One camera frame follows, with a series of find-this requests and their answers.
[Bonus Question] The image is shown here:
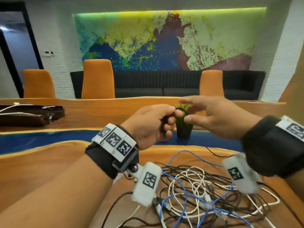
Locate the black sofa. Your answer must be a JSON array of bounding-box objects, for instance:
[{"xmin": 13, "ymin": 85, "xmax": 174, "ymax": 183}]
[{"xmin": 70, "ymin": 70, "xmax": 266, "ymax": 100}]

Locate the black right wristband with marker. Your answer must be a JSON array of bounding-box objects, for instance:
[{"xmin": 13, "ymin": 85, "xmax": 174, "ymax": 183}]
[{"xmin": 241, "ymin": 115, "xmax": 304, "ymax": 178}]

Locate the tall orange chair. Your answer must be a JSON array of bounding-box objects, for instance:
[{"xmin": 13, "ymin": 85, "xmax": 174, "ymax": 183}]
[{"xmin": 81, "ymin": 59, "xmax": 116, "ymax": 99}]

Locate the person's left hand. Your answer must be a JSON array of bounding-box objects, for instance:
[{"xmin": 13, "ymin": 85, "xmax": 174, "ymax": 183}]
[{"xmin": 120, "ymin": 104, "xmax": 185, "ymax": 151}]

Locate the green potted plant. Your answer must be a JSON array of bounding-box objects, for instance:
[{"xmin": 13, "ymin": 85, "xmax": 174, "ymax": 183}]
[{"xmin": 173, "ymin": 103, "xmax": 194, "ymax": 140}]

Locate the person's right forearm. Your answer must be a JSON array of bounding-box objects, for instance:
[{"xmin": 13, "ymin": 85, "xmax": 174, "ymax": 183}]
[{"xmin": 284, "ymin": 173, "xmax": 304, "ymax": 203}]

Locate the pile of cables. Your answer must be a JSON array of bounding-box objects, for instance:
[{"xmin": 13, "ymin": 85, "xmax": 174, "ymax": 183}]
[{"xmin": 101, "ymin": 147, "xmax": 304, "ymax": 228}]

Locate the dark brown leather case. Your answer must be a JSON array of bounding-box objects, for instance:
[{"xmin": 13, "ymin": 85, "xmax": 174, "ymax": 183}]
[{"xmin": 0, "ymin": 104, "xmax": 65, "ymax": 127}]

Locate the black door frame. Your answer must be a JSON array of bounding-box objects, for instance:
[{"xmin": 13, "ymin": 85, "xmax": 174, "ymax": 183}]
[{"xmin": 0, "ymin": 1, "xmax": 44, "ymax": 99}]

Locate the black left wristband with markers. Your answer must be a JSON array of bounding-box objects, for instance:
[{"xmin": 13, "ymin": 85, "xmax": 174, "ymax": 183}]
[{"xmin": 85, "ymin": 123, "xmax": 139, "ymax": 180}]

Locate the colourful abstract wall painting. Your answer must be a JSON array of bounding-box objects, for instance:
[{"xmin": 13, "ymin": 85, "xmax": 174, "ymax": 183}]
[{"xmin": 73, "ymin": 7, "xmax": 266, "ymax": 72}]

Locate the person's right hand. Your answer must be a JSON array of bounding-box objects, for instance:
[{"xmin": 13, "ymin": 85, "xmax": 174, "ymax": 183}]
[{"xmin": 178, "ymin": 95, "xmax": 262, "ymax": 140}]

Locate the black cable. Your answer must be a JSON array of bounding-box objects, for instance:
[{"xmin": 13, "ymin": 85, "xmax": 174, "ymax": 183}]
[{"xmin": 160, "ymin": 107, "xmax": 189, "ymax": 138}]

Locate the brown cardboard sheet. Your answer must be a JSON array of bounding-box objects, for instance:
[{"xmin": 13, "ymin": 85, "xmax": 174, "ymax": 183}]
[{"xmin": 278, "ymin": 42, "xmax": 304, "ymax": 110}]

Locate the person's left forearm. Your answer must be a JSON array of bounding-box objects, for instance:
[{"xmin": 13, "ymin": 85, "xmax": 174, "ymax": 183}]
[{"xmin": 0, "ymin": 154, "xmax": 113, "ymax": 228}]

